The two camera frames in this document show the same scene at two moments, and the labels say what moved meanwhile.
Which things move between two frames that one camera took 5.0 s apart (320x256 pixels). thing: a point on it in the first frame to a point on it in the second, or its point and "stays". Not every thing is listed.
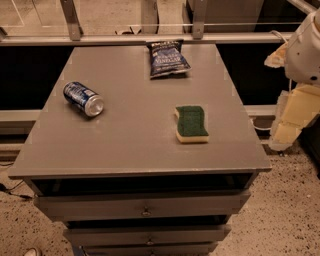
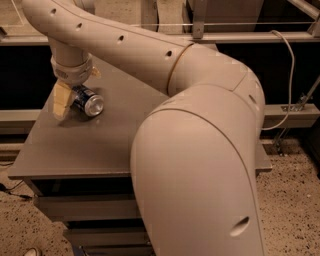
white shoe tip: [31, 252] stays
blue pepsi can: [82, 97] stays
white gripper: [304, 59] to [72, 74]
